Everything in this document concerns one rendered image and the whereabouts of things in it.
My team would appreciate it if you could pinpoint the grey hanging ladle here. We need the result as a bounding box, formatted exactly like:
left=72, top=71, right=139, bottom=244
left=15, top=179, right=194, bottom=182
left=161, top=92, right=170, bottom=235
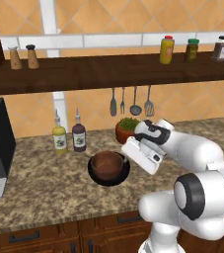
left=128, top=85, right=143, bottom=117

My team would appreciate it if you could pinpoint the brown wooden cupboard door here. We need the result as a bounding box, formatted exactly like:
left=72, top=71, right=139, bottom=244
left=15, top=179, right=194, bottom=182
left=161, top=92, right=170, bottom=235
left=80, top=222, right=154, bottom=253
left=177, top=213, right=224, bottom=253
left=0, top=237, right=82, bottom=253

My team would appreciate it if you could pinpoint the grey hanging fork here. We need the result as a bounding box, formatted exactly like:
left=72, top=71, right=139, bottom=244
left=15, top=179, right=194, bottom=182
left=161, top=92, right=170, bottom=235
left=119, top=86, right=126, bottom=116

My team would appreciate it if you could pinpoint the black drawer handle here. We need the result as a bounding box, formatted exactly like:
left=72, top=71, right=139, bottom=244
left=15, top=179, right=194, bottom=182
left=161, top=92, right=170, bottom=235
left=116, top=213, right=144, bottom=224
left=8, top=229, right=40, bottom=244

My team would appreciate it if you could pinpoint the brown wooden drawer front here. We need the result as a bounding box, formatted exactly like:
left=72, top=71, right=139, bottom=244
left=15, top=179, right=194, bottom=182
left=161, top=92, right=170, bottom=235
left=78, top=211, right=153, bottom=235
left=0, top=220, right=81, bottom=247

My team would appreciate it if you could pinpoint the brown shaker with white cap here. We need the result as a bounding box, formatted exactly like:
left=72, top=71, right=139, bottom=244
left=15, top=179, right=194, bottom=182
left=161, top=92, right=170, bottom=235
left=7, top=45, right=24, bottom=71

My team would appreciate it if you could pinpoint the green plant in red pot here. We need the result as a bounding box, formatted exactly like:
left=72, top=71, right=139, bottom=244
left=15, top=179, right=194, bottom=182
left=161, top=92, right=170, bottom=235
left=114, top=117, right=141, bottom=145

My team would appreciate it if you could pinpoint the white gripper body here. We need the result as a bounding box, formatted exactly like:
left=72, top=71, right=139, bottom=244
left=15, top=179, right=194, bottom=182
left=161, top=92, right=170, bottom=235
left=120, top=136, right=160, bottom=176

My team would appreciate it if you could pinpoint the yellow bottle with white label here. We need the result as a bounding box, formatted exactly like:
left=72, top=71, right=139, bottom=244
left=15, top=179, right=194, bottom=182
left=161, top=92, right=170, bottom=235
left=51, top=109, right=69, bottom=156

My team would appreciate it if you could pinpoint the yellow jar with red lid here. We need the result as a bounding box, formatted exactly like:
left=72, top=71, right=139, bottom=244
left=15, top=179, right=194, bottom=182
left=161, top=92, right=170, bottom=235
left=159, top=35, right=176, bottom=65

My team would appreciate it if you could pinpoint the olive jar with green lid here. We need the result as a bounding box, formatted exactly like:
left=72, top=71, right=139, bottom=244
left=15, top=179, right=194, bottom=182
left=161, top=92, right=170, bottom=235
left=184, top=38, right=200, bottom=64

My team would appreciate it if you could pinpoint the brown shaker with black cap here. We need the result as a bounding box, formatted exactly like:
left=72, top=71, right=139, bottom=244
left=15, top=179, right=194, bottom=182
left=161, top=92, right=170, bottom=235
left=25, top=43, right=40, bottom=70

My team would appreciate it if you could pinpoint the grey hanging slotted spatula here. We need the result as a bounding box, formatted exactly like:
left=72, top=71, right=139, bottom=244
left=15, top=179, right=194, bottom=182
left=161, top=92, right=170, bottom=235
left=143, top=85, right=156, bottom=118

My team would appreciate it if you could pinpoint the dark red bottle with label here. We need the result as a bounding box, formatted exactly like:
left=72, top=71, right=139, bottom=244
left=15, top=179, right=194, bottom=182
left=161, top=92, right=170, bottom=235
left=71, top=107, right=88, bottom=153

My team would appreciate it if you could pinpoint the small brown bowl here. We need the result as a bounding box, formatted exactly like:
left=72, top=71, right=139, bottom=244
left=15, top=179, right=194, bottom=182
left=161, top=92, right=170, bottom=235
left=90, top=150, right=125, bottom=182

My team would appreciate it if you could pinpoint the brown jar with black lid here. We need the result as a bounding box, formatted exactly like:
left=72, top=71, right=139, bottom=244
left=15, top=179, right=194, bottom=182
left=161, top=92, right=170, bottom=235
left=210, top=35, right=224, bottom=63

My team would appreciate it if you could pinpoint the dark wooden shelf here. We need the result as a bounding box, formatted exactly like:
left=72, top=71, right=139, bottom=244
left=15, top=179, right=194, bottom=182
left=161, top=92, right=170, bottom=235
left=0, top=51, right=224, bottom=97

